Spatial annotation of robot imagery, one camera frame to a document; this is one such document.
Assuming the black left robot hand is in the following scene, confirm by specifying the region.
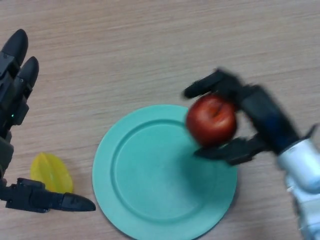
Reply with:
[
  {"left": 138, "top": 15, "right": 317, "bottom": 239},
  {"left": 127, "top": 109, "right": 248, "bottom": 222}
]
[{"left": 0, "top": 28, "right": 97, "bottom": 213}]

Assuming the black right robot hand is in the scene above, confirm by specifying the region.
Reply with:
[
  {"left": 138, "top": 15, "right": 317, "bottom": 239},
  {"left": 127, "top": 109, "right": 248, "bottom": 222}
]
[{"left": 182, "top": 67, "right": 302, "bottom": 166}]

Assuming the red apple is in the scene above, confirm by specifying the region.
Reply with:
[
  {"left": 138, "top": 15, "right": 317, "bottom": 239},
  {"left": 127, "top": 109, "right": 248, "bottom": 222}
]
[{"left": 186, "top": 94, "right": 238, "bottom": 148}]

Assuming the green round plate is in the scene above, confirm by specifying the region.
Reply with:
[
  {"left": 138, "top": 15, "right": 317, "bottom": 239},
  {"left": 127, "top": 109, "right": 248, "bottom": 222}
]
[{"left": 92, "top": 104, "right": 238, "bottom": 240}]

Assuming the yellow starfruit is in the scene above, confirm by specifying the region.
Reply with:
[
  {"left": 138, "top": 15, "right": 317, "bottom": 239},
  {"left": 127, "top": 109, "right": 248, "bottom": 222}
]
[{"left": 30, "top": 152, "right": 75, "bottom": 194}]

